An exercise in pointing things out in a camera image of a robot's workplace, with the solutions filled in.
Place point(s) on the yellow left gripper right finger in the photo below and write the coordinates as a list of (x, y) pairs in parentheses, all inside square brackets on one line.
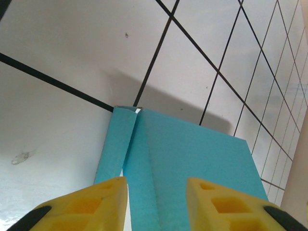
[(223, 211)]

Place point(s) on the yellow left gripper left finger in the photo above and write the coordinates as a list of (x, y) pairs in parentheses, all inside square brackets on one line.
[(91, 209)]

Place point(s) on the white and blue paper box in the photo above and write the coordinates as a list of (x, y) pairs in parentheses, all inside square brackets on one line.
[(192, 156)]

